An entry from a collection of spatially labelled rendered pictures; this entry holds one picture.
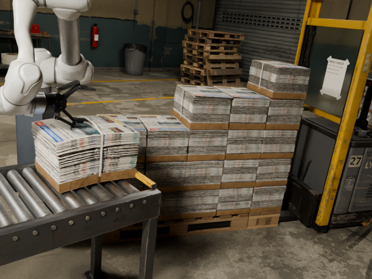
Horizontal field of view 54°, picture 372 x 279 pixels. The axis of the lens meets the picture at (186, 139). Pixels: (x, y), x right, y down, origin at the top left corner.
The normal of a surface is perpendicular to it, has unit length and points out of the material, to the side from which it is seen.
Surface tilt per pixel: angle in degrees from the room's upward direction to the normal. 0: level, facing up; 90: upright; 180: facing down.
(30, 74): 60
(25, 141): 90
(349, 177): 90
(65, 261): 0
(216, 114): 90
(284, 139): 90
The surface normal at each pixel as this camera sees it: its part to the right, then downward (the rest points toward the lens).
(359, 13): -0.77, 0.12
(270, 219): 0.33, 0.33
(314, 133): -0.94, 0.00
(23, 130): -0.25, 0.28
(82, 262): 0.11, -0.94
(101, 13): 0.64, 0.31
